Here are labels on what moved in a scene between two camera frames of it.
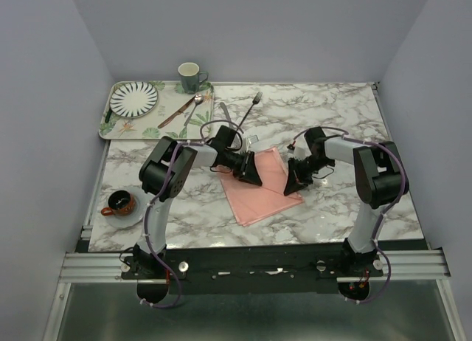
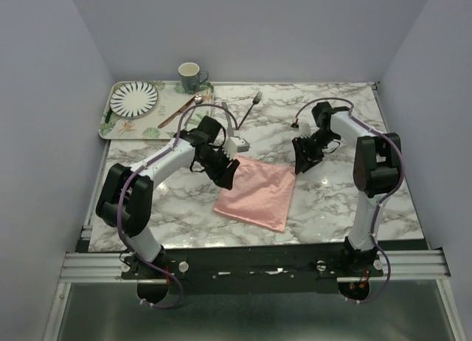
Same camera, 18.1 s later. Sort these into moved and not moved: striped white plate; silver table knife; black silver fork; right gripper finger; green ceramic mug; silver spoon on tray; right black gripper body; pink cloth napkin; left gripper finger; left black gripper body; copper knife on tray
Moved: right black gripper body; right gripper finger; left gripper finger; pink cloth napkin; left black gripper body
Not moved: green ceramic mug; silver spoon on tray; silver table knife; black silver fork; copper knife on tray; striped white plate
